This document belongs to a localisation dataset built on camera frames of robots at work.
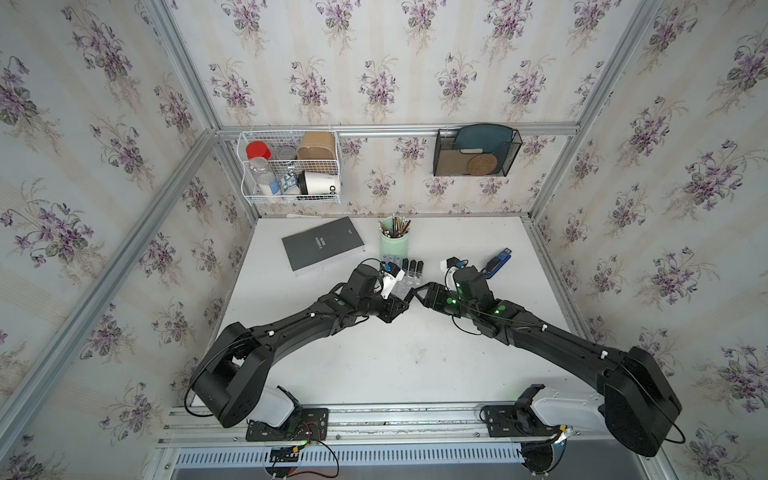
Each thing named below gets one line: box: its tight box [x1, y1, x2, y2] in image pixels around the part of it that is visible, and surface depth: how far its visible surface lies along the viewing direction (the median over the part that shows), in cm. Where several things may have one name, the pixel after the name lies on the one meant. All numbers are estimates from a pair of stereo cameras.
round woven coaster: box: [466, 154, 497, 176], surface depth 100 cm
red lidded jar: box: [246, 141, 272, 160], surface depth 94 cm
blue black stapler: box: [480, 248, 512, 279], surface depth 104 cm
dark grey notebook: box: [281, 216, 365, 272], surface depth 110 cm
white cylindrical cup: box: [298, 171, 339, 195], surface depth 95 cm
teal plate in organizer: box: [453, 124, 513, 175], surface depth 94 cm
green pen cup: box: [378, 213, 411, 259], surface depth 100 cm
